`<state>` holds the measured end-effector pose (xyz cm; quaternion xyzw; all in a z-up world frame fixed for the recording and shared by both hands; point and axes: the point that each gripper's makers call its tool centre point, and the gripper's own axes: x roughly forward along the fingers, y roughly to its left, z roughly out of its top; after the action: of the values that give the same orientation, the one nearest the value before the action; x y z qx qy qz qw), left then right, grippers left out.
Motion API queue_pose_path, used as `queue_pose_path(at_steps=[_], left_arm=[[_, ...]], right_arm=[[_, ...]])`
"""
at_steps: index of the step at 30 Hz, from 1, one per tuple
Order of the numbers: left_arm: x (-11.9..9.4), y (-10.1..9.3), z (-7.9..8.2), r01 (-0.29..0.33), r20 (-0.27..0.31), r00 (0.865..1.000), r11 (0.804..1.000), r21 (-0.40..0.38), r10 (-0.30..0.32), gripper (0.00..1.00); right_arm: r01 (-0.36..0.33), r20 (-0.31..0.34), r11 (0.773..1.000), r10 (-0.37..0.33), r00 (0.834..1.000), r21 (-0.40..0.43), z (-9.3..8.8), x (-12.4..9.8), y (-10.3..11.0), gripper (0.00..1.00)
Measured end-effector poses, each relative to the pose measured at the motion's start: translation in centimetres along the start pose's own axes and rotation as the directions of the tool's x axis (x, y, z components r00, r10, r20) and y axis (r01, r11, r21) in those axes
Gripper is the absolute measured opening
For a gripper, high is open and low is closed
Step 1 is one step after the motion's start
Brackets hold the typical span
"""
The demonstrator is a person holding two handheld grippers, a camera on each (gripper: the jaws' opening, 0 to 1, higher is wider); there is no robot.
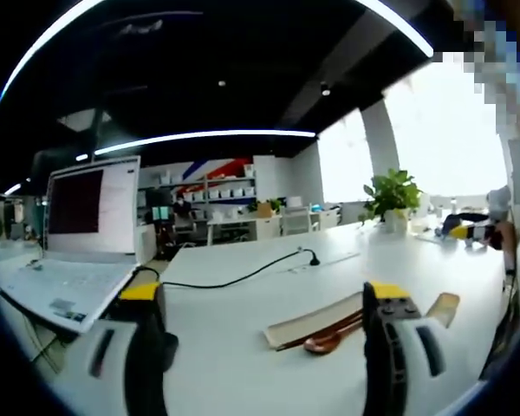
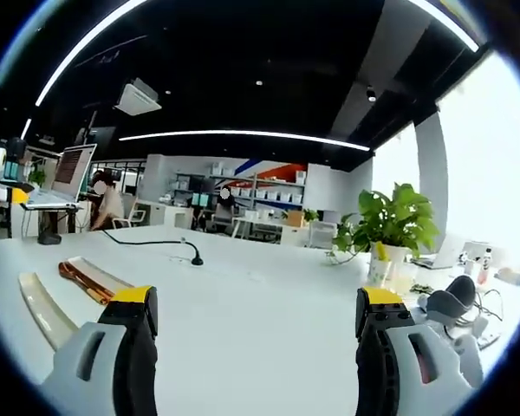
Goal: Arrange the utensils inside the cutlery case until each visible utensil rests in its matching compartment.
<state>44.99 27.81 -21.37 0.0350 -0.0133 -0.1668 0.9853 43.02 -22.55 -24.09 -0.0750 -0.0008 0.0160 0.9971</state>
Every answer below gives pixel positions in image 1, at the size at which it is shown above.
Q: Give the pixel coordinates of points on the brown wooden chopstick utensil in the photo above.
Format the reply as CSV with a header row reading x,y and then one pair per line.
x,y
299,342

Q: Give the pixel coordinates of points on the shelf with white storage boxes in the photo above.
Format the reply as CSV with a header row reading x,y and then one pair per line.
x,y
219,188

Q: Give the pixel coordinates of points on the brown wooden spoon utensil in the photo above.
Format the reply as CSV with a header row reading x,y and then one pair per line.
x,y
323,343

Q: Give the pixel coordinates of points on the white laptop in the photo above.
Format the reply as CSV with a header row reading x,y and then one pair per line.
x,y
78,225

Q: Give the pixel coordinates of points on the green potted plant white pot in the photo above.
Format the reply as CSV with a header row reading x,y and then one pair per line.
x,y
392,195

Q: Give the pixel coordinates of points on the person's right hand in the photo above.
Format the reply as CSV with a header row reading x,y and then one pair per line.
x,y
509,242

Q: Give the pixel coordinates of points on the white office chair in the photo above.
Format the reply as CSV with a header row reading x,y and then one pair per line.
x,y
295,220

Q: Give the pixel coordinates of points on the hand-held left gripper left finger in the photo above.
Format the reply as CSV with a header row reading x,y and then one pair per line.
x,y
112,346

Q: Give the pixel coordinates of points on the white background desk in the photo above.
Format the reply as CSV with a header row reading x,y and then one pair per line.
x,y
242,227

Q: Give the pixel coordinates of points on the beige cutlery case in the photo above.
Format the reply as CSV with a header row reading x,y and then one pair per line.
x,y
312,318

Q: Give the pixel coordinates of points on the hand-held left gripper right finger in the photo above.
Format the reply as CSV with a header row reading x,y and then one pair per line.
x,y
398,346

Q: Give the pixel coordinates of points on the curved ceiling light strip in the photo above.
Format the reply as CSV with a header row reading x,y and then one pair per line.
x,y
112,34

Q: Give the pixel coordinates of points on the brown cardboard box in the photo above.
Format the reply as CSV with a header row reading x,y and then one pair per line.
x,y
264,209

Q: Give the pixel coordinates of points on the long ceiling light strip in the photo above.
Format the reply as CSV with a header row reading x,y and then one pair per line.
x,y
203,138

